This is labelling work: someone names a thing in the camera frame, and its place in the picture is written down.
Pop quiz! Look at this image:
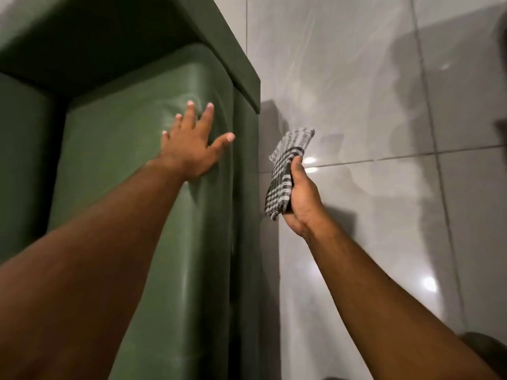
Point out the person's right hand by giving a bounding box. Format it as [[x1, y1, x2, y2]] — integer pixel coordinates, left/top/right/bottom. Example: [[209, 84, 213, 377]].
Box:
[[282, 155, 330, 239]]

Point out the person's left hand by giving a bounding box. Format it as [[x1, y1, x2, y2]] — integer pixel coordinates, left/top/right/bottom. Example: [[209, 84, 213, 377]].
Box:
[[152, 100, 236, 183]]

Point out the black white checked cloth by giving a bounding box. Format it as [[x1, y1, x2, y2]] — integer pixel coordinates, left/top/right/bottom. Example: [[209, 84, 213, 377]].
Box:
[[264, 127, 316, 221]]

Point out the person's left forearm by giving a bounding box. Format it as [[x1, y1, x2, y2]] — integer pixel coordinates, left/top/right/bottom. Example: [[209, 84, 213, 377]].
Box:
[[0, 159, 187, 380]]

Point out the person's right forearm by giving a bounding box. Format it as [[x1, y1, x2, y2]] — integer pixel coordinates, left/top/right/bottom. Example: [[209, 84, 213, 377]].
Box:
[[304, 217, 502, 380]]

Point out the wide green padded cushion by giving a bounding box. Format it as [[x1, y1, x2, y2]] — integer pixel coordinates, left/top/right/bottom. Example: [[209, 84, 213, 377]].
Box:
[[48, 42, 239, 380]]

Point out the narrow green padded cushion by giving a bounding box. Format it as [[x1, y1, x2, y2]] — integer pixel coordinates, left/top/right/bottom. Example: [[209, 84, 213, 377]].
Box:
[[0, 72, 58, 263]]

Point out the green upholstered furniture frame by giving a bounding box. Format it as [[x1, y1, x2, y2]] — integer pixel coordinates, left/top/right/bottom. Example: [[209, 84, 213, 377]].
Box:
[[0, 0, 262, 380]]

